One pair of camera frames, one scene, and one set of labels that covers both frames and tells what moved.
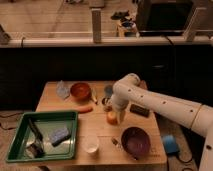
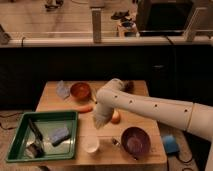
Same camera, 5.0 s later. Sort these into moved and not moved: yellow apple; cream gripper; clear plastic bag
Moved: cream gripper
Not moved: clear plastic bag; yellow apple
